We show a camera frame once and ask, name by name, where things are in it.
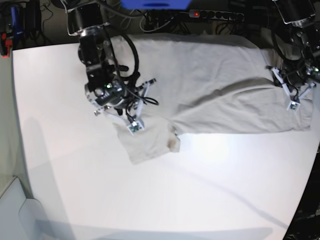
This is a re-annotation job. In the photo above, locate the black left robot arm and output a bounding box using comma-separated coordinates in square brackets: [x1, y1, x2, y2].
[271, 0, 320, 90]

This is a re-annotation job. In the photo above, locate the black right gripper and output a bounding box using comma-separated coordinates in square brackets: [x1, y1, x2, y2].
[83, 74, 157, 118]

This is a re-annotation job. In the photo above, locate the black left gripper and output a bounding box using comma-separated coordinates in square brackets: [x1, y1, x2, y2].
[272, 59, 320, 93]

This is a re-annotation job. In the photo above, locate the grey t-shirt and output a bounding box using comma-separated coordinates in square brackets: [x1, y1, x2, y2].
[101, 34, 313, 164]

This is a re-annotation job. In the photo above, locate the black power strip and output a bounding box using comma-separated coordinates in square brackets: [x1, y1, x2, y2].
[188, 9, 245, 22]

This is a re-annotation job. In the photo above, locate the blue box overhead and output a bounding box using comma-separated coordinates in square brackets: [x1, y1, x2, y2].
[121, 0, 191, 10]

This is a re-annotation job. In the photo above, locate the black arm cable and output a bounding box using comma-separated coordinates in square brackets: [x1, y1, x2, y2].
[99, 27, 160, 108]

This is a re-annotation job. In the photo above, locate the red and black clamp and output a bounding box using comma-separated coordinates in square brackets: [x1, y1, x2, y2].
[0, 32, 13, 58]

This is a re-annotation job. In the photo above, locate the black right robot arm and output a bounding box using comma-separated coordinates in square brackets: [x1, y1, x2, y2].
[61, 0, 159, 118]

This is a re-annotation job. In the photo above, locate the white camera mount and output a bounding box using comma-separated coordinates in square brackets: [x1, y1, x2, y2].
[265, 65, 316, 112]
[93, 78, 157, 136]

